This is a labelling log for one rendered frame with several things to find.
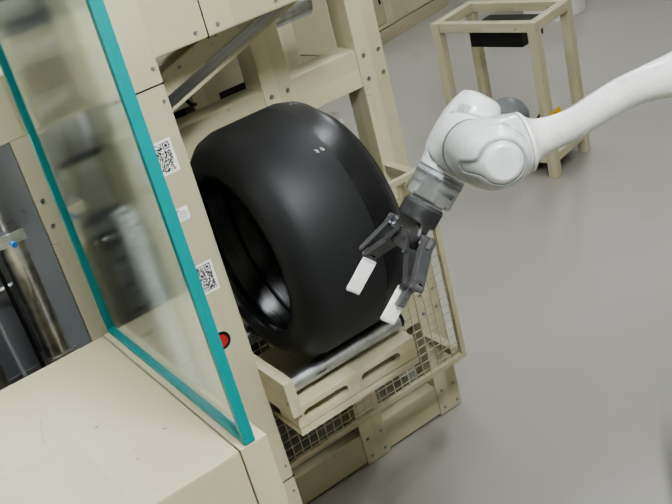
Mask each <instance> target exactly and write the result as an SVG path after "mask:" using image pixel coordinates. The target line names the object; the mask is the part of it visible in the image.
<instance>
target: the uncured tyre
mask: <svg viewBox="0 0 672 504"><path fill-rule="evenodd" d="M282 103H286V102H282ZM282 103H275V104H272V105H270V106H267V107H265V108H263V109H261V110H259V111H256V112H254V113H252V114H250V115H248V116H246V117H243V118H244V119H243V118H241V119H242V120H241V119H239V120H237V121H235V123H234V122H232V123H233V124H232V123H230V124H231V125H230V124H228V125H226V126H224V128H223V127H221V128H222V129H221V128H219V129H217V130H215V131H213V132H211V133H210V134H208V135H207V136H206V137H205V138H204V139H203V140H202V141H201V142H199V143H198V145H197V146H196V148H195V150H194V152H193V155H192V158H191V161H190V165H191V168H192V171H193V174H194V177H195V180H196V183H197V186H198V189H199V192H200V195H201V198H202V201H203V204H204V207H205V210H206V213H207V216H208V219H209V222H210V225H211V228H212V231H213V234H214V237H215V240H216V243H217V246H218V249H219V252H220V255H221V259H222V262H223V265H224V268H225V271H226V274H227V277H228V280H229V283H230V286H231V289H232V292H233V295H234V298H235V301H236V304H237V307H238V310H239V313H240V315H241V316H242V317H243V318H244V320H245V321H246V322H247V323H248V324H249V325H250V326H251V328H252V329H253V330H254V331H255V332H256V333H258V334H259V335H260V336H261V337H262V338H263V339H264V340H266V341H267V342H268V343H270V344H271V345H273V346H274V347H276V348H278V349H281V350H284V351H287V352H291V353H295V354H298V355H302V356H315V355H318V354H322V353H326V352H329V351H330V350H332V349H334V348H335V347H337V346H339V345H340V344H342V343H344V342H345V341H347V340H349V339H350V338H352V337H354V336H355V335H357V334H359V333H360V332H362V331H364V330H365V329H367V328H369V327H370V326H372V325H374V324H375V323H377V322H379V321H380V317H381V315H382V314H383V312H384V310H385V308H386V306H387V304H388V303H389V301H390V299H391V297H392V295H393V294H394V292H395V290H396V288H397V286H398V285H399V284H402V280H403V263H404V254H403V252H402V249H401V248H399V246H395V247H394V248H392V249H391V250H389V251H388V252H386V253H385V254H383V255H382V256H380V257H379V258H377V262H376V265H375V267H374V269H373V271H372V272H371V274H370V276H369V278H368V280H367V282H366V283H365V285H364V287H363V289H362V291H361V293H360V294H359V295H357V294H354V293H352V292H349V291H347V290H346V287H347V285H348V284H349V282H350V280H351V278H352V276H353V274H354V273H355V271H356V268H357V266H358V264H359V262H360V261H361V259H362V251H361V250H359V247H360V245H361V244H362V243H363V242H364V241H365V240H366V239H367V238H368V237H369V236H370V235H371V234H372V233H373V232H374V231H375V230H376V229H377V228H378V227H379V226H380V225H381V224H382V223H383V222H384V220H385V219H386V217H387V216H388V214H389V213H390V212H392V213H394V214H396V215H398V216H401V214H400V213H399V211H398V209H399V206H398V203H397V201H396V198H395V196H394V194H393V192H392V189H391V187H390V185H389V183H388V181H387V179H386V178H385V176H384V174H383V172H382V171H381V169H380V167H379V166H378V164H377V162H376V161H375V159H374V158H373V157H372V155H371V154H370V152H369V151H368V150H367V148H366V147H365V146H364V145H363V143H362V142H361V141H360V140H359V139H358V138H357V137H356V136H355V135H354V134H353V132H351V131H350V130H349V129H348V128H347V127H346V126H345V125H344V124H342V123H341V122H340V121H339V120H337V119H336V118H334V117H333V116H331V115H329V114H327V113H325V112H323V111H321V110H319V109H316V108H314V107H312V106H310V105H308V104H305V103H301V102H297V103H301V104H294V105H291V106H288V105H283V104H282ZM321 143H322V144H323V145H324V146H325V148H326V149H327V150H328V152H326V153H324V154H322V155H320V156H318V157H317V156H316V154H315V153H314V152H313V151H312V150H311V148H313V147H315V146H317V145H319V144H321Z"/></svg>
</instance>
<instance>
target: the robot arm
mask: <svg viewBox="0 0 672 504"><path fill-rule="evenodd" d="M671 97H672V51H671V52H669V53H667V54H665V55H663V56H661V57H659V58H657V59H655V60H653V61H651V62H649V63H647V64H645V65H642V66H640V67H638V68H636V69H634V70H631V71H629V72H627V73H625V74H623V75H621V76H619V77H617V78H615V79H613V80H611V81H610V82H608V83H606V84H605V85H603V86H602V87H600V88H599V89H597V90H595V91H594V92H592V93H591V94H589V95H588V96H586V97H585V98H583V99H581V100H580V101H578V102H577V103H575V104H574V105H572V106H571V107H569V108H567V109H565V110H563V111H561V112H559V113H556V114H553V115H550V116H546V117H542V118H535V119H531V118H527V117H525V116H523V115H522V114H520V113H519V112H514V113H509V114H502V115H501V107H500V105H499V104H498V103H497V102H496V101H494V100H493V99H491V98H490V97H488V96H486V95H484V94H482V93H479V92H477V91H473V90H462V91H461V92H460V93H459V94H457V95H456V96H455V97H454V98H453V99H452V100H451V101H450V103H449V104H448V105H447V106H446V107H445V109H444V110H443V112H442V113H441V115H440V116H439V118H438V120H437V121H436V123H435V125H434V127H433V129H432V131H431V132H430V134H429V137H428V139H427V141H426V143H425V146H424V151H423V155H422V157H421V160H420V162H421V163H420V162H419V164H417V166H416V169H415V171H414V173H413V175H412V177H411V178H410V180H409V182H408V184H407V186H406V189H407V190H408V191H410V192H411V194H410V195H409V194H408V195H406V196H405V198H404V200H403V201H402V203H401V205H400V207H399V209H398V211H399V213H400V214H401V216H398V215H396V214H394V213H392V212H390V213H389V214H388V216H387V217H386V219H385V220H384V222H383V223H382V224H381V225H380V226H379V227H378V228H377V229H376V230H375V231H374V232H373V233H372V234H371V235H370V236H369V237H368V238H367V239H366V240H365V241H364V242H363V243H362V244H361V245H360V247H359V250H361V251H362V259H361V261H360V262H359V264H358V266H357V268H356V271H355V273H354V274H353V276H352V278H351V280H350V282H349V284H348V285H347V287H346V290H347V291H349V292H352V293H354V294H357V295H359V294H360V293H361V291H362V289H363V287H364V285H365V283H366V282H367V280H368V278H369V276H370V274H371V272H372V271H373V269H374V267H375V265H376V262H377V258H379V257H380V256H382V255H383V254H385V253H386V252H388V251H389V250H391V249H392V248H394V247H395V246H399V248H401V249H402V252H403V254H404V263H403V280H402V284H399V285H398V286H397V288H396V290H395V292H394V294H393V295H392V297H391V299H390V301H389V303H388V304H387V306H386V308H385V310H384V312H383V314H382V315H381V317H380V320H382V321H384V322H387V323H389V324H392V325H394V324H395V322H396V320H397V318H398V317H399V315H400V313H401V311H402V309H403V308H404V307H405V306H406V304H407V302H408V300H409V299H410V297H411V295H412V294H413V293H415V292H418V293H423V291H424V288H425V283H426V278H427V274H428V269H429V265H430V260H431V255H432V252H433V250H434V247H435V245H436V243H437V241H436V240H435V239H433V238H431V237H429V236H427V234H428V231H429V230H435V229H436V227H437V225H438V223H439V222H440V220H441V218H442V216H443V215H442V214H443V213H442V212H441V211H442V209H443V210H445V211H450V210H451V208H452V206H453V204H454V203H455V201H456V199H457V197H458V195H459V194H460V192H461V191H462V189H463V185H465V183H467V184H469V185H471V186H473V187H476V188H479V189H482V190H487V191H500V190H505V189H508V188H510V187H512V186H514V185H516V184H517V183H519V182H520V181H521V180H522V179H523V178H524V177H525V176H527V175H528V174H530V173H532V172H534V171H536V169H537V167H538V164H539V162H540V160H541V159H542V158H543V157H544V156H546V155H547V154H549V153H551V152H553V151H555V150H557V149H560V148H562V147H564V146H566V145H568V144H570V143H572V142H574V141H576V140H578V139H580V138H582V137H583V136H585V135H587V134H589V133H590V132H592V131H594V130H595V129H597V128H599V127H600V126H602V125H604V124H605V123H607V122H609V121H611V120H612V119H614V118H616V117H617V116H619V115H621V114H622V113H624V112H626V111H628V110H630V109H631V108H634V107H636V106H638V105H641V104H644V103H647V102H650V101H654V100H659V99H665V98H671ZM422 163H423V164H422ZM424 164H425V165H424ZM426 165H427V166H426ZM428 166H429V167H428ZM435 170H436V171H435ZM437 171H438V172H437ZM439 172H440V173H439ZM441 173H442V174H441ZM448 177H449V178H448ZM450 178H451V179H450ZM452 179H453V180H452ZM454 180H455V181H454ZM459 183H460V184H459ZM461 184H462V185H461ZM367 246H370V247H367ZM409 282H410V283H409ZM417 283H419V285H418V284H417Z"/></svg>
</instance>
